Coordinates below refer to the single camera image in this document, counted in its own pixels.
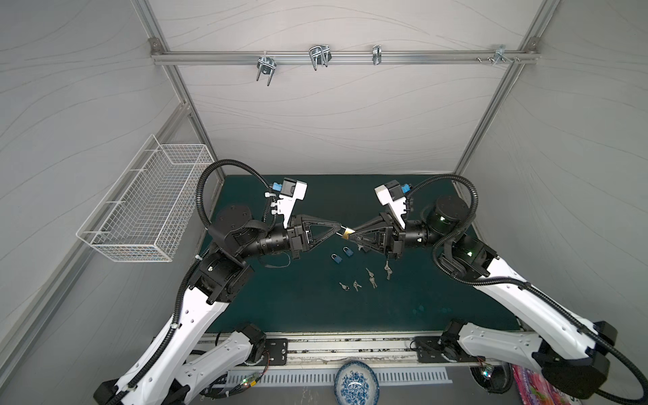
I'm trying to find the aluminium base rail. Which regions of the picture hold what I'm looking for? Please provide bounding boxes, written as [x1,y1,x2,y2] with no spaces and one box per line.
[196,331,528,373]

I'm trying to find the white slotted cable duct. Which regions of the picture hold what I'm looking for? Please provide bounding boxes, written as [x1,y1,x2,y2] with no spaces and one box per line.
[256,367,452,387]

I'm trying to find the pink Fox's candy bag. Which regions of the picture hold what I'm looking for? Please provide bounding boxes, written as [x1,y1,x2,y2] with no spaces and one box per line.
[511,366,580,405]

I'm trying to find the metal U-bolt clamp left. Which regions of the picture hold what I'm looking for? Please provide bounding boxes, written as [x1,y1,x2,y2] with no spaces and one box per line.
[256,56,277,86]

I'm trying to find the silver key pair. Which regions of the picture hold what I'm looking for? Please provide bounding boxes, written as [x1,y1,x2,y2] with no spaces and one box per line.
[384,261,393,280]

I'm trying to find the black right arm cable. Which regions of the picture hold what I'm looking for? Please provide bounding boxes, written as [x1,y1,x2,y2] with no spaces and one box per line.
[407,174,648,405]

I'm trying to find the aluminium top crossbar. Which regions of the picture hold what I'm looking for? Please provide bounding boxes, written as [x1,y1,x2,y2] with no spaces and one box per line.
[148,37,541,66]

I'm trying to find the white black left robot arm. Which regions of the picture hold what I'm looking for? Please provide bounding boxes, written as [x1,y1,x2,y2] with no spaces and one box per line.
[93,205,341,404]

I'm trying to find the metal bracket clamp right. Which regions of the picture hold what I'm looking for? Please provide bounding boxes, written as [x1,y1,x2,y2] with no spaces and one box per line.
[476,45,521,66]

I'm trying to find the white wire basket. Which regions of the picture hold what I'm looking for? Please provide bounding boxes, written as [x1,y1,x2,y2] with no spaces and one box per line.
[76,135,214,263]

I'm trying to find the metal U-bolt clamp middle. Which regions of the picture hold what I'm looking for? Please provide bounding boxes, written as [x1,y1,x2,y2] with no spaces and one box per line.
[308,45,332,71]

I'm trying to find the metal hook clamp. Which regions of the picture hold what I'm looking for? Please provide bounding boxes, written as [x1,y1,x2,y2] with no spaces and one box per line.
[372,45,382,66]

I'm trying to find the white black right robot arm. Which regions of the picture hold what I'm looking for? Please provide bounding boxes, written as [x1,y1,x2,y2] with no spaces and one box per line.
[344,195,619,399]

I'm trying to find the brass padlock with keys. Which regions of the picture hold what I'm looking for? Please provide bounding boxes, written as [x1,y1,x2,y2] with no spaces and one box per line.
[340,227,355,240]

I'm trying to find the metal u-bolt clamp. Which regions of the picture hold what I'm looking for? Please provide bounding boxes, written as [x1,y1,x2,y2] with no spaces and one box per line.
[256,56,277,86]
[308,45,332,71]

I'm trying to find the blue white patterned plate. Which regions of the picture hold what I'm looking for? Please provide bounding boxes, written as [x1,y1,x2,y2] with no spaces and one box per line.
[333,361,380,405]

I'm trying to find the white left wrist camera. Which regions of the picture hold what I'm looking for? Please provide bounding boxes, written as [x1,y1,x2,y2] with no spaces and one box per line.
[264,177,307,229]

